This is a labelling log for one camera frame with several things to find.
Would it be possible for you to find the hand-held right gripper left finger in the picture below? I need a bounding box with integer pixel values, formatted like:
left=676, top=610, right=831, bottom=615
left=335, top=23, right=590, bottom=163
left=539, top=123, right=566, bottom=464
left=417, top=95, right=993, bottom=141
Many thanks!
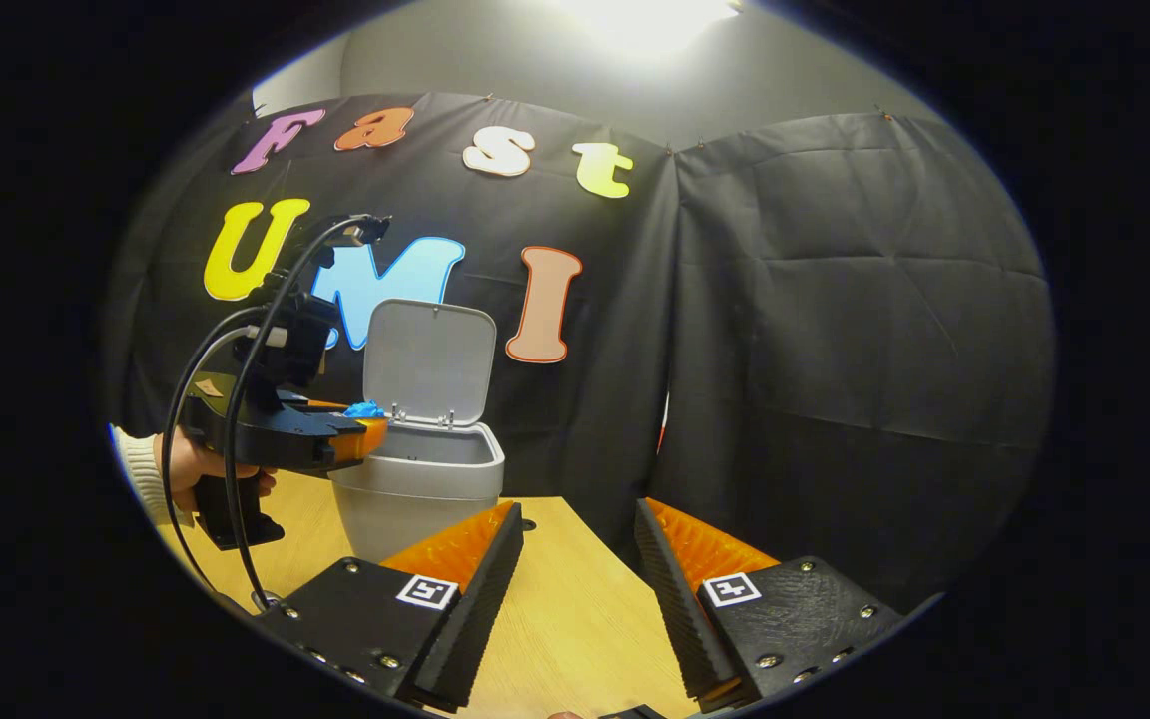
left=256, top=499, right=526, bottom=712

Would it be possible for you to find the wooden desktop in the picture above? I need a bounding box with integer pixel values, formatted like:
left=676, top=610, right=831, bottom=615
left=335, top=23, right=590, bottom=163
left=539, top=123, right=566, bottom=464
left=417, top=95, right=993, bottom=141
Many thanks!
left=156, top=469, right=706, bottom=719

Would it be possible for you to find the black backdrop cloth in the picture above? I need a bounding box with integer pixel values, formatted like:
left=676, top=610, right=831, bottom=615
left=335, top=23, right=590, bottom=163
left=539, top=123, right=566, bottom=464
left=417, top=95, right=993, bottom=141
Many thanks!
left=101, top=92, right=1055, bottom=610

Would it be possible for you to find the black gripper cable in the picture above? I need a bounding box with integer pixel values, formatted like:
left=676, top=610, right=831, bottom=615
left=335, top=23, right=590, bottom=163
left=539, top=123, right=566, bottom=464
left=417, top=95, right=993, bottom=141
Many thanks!
left=161, top=305, right=282, bottom=600
left=224, top=213, right=392, bottom=612

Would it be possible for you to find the white desktop garbage bin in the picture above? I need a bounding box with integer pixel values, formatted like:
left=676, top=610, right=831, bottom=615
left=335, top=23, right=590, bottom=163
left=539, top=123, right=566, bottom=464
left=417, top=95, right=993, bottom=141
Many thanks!
left=328, top=299, right=506, bottom=563

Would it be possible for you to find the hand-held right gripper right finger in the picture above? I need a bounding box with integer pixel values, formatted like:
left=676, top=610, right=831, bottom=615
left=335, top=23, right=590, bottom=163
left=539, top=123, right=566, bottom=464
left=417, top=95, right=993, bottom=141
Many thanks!
left=633, top=497, right=905, bottom=712

